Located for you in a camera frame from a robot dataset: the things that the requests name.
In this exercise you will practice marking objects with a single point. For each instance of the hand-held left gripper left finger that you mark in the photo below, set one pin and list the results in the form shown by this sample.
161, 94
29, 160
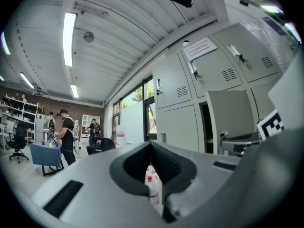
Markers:
95, 198

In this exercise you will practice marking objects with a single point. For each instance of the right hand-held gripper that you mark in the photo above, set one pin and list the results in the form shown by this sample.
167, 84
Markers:
289, 98

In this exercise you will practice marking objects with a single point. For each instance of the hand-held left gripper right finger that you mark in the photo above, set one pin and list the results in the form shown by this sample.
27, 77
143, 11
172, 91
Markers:
204, 158

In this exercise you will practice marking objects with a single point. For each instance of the grey metal locker cabinet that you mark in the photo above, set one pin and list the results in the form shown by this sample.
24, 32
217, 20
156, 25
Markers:
175, 127

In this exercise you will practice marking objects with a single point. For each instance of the white shelf cabinet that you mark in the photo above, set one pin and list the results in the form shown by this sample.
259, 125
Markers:
85, 127

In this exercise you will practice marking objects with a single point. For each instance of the white shelving unit with items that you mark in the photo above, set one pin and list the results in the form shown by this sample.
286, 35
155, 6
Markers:
16, 108

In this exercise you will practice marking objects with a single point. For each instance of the black office chair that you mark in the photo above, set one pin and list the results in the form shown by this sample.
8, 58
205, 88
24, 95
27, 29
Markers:
17, 141
102, 145

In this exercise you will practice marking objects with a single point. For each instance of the blue cloth covered table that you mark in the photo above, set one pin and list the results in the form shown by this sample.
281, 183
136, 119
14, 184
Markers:
45, 154

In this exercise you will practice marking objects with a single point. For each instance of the clear water dispenser barrel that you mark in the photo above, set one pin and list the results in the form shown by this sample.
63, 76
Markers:
120, 134

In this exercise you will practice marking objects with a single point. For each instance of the black-framed window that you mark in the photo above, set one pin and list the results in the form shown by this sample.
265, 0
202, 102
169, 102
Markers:
144, 108

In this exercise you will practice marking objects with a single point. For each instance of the frosted glass panel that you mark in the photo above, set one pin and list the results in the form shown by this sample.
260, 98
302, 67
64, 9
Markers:
133, 122

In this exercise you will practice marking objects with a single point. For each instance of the grey refrigerator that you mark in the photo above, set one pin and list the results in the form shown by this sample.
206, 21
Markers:
39, 127

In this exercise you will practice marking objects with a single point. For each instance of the white paper notice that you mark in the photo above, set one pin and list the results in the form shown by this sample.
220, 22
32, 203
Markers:
199, 48

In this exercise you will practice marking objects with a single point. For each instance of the ceiling light panel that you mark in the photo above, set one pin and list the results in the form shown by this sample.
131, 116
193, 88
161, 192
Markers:
69, 39
5, 43
292, 31
270, 8
26, 80
74, 91

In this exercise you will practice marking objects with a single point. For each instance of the round ceiling sensor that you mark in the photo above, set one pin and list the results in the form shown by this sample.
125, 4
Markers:
88, 36

